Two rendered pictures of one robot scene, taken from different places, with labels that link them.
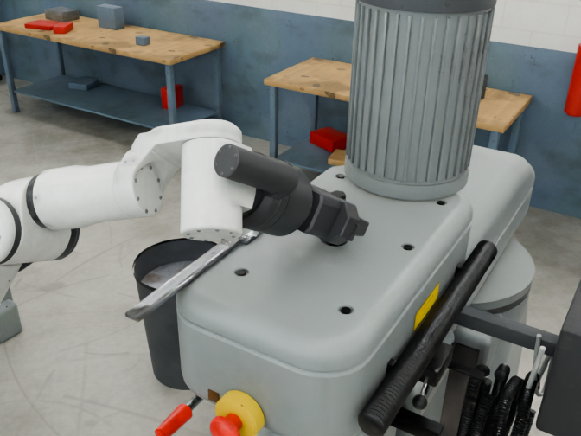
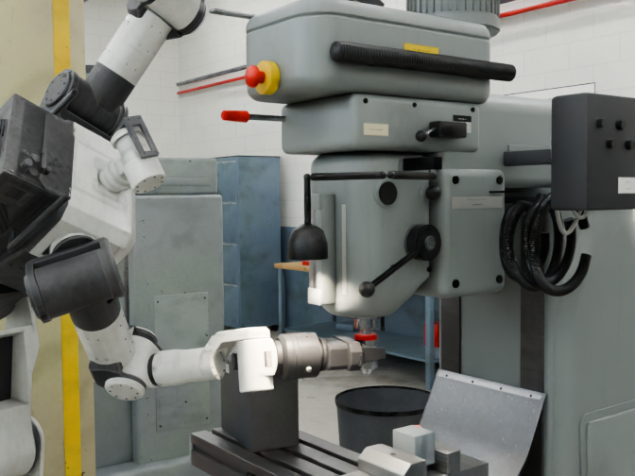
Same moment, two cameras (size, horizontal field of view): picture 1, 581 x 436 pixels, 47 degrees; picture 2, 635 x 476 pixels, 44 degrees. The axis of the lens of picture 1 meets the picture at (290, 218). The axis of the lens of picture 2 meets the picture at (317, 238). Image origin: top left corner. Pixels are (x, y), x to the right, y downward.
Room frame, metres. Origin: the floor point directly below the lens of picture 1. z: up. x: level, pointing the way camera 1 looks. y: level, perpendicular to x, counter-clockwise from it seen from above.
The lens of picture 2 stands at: (-0.72, -0.59, 1.55)
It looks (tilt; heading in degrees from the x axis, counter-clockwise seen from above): 3 degrees down; 23
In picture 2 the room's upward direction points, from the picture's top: 1 degrees counter-clockwise
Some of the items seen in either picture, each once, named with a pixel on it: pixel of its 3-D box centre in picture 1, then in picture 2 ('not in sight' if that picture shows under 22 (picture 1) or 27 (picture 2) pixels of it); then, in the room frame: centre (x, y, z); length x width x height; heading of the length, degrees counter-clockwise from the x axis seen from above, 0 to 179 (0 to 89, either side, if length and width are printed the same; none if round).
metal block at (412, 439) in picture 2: not in sight; (413, 446); (0.71, -0.18, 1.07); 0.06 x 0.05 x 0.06; 60
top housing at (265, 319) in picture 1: (336, 282); (369, 62); (0.79, -0.07, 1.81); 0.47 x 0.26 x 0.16; 150
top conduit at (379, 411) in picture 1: (437, 320); (429, 62); (0.73, -0.20, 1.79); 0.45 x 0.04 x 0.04; 150
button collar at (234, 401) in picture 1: (239, 415); (266, 77); (0.58, 0.06, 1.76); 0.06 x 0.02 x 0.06; 60
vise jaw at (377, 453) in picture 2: not in sight; (391, 465); (0.66, -0.15, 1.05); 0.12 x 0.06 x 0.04; 60
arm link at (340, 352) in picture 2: not in sight; (323, 355); (0.72, 0.01, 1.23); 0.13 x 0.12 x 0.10; 41
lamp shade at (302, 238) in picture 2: not in sight; (307, 241); (0.59, -0.02, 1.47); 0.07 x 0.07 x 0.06
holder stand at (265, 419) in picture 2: not in sight; (258, 396); (0.99, 0.29, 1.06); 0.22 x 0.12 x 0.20; 48
